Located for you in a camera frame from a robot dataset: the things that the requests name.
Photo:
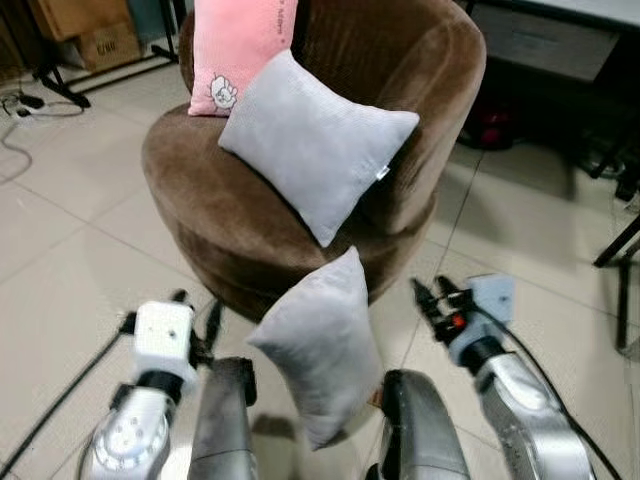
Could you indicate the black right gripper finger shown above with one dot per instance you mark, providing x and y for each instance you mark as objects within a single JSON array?
[
  {"x": 451, "y": 290},
  {"x": 428, "y": 305}
]

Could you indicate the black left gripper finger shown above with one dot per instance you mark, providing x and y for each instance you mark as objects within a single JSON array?
[
  {"x": 213, "y": 324},
  {"x": 181, "y": 298}
]

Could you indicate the grey square pillow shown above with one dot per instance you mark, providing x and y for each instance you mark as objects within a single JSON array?
[
  {"x": 310, "y": 140},
  {"x": 320, "y": 350}
]

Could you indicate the pink plush pillow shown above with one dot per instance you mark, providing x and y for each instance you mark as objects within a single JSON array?
[{"x": 235, "y": 50}]

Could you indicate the grey left robot leg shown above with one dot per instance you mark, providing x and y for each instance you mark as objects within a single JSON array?
[{"x": 225, "y": 420}]

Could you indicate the grey robot leg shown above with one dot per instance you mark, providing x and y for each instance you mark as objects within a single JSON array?
[
  {"x": 225, "y": 420},
  {"x": 420, "y": 430}
]

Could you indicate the brown round velvet armchair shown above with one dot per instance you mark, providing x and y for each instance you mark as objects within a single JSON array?
[{"x": 200, "y": 190}]

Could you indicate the grey right robot leg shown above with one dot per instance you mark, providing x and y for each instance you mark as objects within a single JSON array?
[{"x": 420, "y": 430}]

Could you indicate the black metal table leg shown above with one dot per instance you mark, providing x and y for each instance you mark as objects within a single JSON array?
[{"x": 615, "y": 245}]

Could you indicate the red and black device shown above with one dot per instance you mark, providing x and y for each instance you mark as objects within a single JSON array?
[{"x": 492, "y": 125}]

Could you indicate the black metal stand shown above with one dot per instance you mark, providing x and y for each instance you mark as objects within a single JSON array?
[{"x": 62, "y": 88}]

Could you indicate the small printed cardboard box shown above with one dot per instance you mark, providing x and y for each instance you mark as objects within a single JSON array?
[{"x": 110, "y": 45}]

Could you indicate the large brown cardboard box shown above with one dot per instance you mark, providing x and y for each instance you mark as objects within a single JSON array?
[{"x": 75, "y": 15}]

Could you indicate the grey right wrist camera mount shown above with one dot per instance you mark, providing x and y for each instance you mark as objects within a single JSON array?
[{"x": 490, "y": 300}]

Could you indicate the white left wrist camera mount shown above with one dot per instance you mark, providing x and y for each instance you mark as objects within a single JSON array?
[{"x": 162, "y": 335}]

